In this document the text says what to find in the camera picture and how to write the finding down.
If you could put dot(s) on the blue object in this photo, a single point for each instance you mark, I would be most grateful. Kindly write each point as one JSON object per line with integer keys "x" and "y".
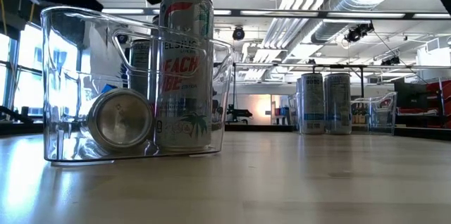
{"x": 109, "y": 88}

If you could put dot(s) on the red and blue boxes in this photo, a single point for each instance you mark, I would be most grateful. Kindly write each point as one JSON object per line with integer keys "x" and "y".
{"x": 282, "y": 112}

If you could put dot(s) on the black monitor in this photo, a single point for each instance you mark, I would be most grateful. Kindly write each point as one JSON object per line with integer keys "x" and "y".
{"x": 410, "y": 95}

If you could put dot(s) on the silver ceiling duct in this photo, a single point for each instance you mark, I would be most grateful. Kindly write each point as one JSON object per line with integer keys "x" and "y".
{"x": 352, "y": 5}

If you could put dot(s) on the Celsius Arctic Vibe can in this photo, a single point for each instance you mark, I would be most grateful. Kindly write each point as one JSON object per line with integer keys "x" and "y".
{"x": 311, "y": 104}
{"x": 337, "y": 104}
{"x": 298, "y": 104}

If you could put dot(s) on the background black robot arm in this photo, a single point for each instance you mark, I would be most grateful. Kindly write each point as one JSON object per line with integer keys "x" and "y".
{"x": 239, "y": 113}

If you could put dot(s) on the long ceiling light bar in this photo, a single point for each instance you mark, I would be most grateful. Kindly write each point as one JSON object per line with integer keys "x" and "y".
{"x": 282, "y": 14}

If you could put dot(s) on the window frame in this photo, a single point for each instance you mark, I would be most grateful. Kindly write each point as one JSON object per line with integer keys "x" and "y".
{"x": 10, "y": 76}

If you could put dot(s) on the red storage shelves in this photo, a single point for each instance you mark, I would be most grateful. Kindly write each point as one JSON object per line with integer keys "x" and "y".
{"x": 440, "y": 92}

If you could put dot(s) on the clear plastic bin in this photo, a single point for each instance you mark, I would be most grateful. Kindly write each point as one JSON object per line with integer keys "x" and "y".
{"x": 380, "y": 118}
{"x": 63, "y": 76}

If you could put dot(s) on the black ceiling spotlight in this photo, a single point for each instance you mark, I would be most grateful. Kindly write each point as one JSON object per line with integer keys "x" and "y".
{"x": 359, "y": 33}
{"x": 391, "y": 61}

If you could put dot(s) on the black aluminium table frame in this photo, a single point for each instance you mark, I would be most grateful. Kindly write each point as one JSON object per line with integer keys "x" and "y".
{"x": 264, "y": 127}

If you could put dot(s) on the round black ceiling camera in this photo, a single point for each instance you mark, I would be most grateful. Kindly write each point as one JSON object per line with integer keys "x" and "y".
{"x": 238, "y": 34}

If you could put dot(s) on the white ceiling baffles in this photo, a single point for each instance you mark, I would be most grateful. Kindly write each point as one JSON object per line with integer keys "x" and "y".
{"x": 275, "y": 55}

